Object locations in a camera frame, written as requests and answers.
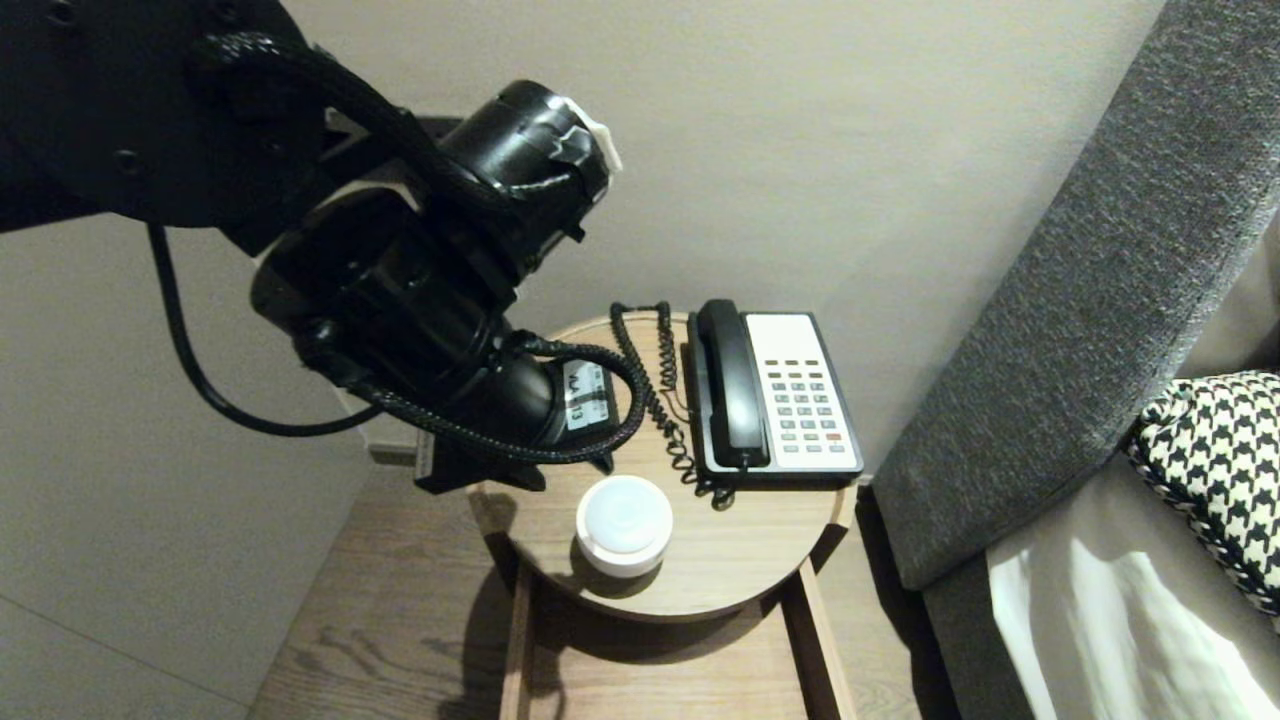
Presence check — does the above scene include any black coiled telephone cord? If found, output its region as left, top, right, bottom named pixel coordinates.
left=609, top=300, right=739, bottom=512

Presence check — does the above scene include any beige bed sheet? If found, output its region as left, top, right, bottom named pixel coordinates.
left=985, top=448, right=1280, bottom=720

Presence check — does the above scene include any black telephone handset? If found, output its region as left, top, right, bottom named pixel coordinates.
left=696, top=298, right=774, bottom=472

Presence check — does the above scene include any black braided cable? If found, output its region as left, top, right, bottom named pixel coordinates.
left=298, top=325, right=650, bottom=467

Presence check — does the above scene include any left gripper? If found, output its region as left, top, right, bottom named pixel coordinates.
left=414, top=345, right=623, bottom=496

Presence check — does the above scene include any round wooden side table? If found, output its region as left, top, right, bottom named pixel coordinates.
left=467, top=311, right=860, bottom=622

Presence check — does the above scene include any black white houndstooth pillow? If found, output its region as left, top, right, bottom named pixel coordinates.
left=1127, top=370, right=1280, bottom=617

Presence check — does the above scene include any white round device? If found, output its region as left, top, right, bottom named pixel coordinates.
left=574, top=474, right=676, bottom=580

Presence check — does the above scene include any grey upholstered headboard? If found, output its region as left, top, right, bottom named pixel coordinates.
left=871, top=0, right=1280, bottom=720

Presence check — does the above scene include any black and white telephone base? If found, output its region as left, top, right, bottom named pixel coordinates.
left=683, top=311, right=867, bottom=492

